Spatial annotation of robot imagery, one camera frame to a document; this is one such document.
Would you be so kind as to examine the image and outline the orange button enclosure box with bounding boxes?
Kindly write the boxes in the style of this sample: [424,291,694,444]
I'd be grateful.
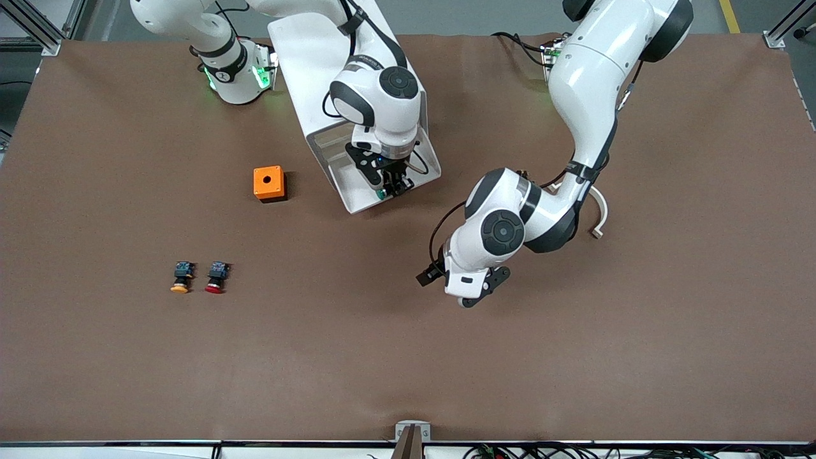
[253,166,288,203]

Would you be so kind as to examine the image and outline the yellow mushroom push button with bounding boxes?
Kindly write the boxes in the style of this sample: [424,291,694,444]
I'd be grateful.
[170,260,194,295]

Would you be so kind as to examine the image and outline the grey metal bracket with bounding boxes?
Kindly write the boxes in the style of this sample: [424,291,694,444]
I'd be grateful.
[395,420,432,442]

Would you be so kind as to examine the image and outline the brown table mat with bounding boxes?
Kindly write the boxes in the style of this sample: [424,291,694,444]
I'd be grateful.
[0,32,816,444]

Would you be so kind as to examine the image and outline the red mushroom push button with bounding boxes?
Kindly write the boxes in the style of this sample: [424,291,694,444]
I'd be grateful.
[205,261,230,295]

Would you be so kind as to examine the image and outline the tangled black cables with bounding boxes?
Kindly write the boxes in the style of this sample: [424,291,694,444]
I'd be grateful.
[462,443,816,459]

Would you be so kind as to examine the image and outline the aluminium frame profile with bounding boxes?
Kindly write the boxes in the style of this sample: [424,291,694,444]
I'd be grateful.
[763,0,816,50]
[0,0,87,57]

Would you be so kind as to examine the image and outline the white curved plastic bracket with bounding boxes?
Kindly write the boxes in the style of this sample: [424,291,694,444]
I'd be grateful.
[548,180,609,240]

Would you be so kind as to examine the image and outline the brown bar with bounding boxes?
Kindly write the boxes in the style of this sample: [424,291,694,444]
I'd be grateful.
[390,425,425,459]

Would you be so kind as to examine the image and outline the black arm base cable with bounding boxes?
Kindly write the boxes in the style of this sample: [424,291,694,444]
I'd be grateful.
[491,31,550,68]

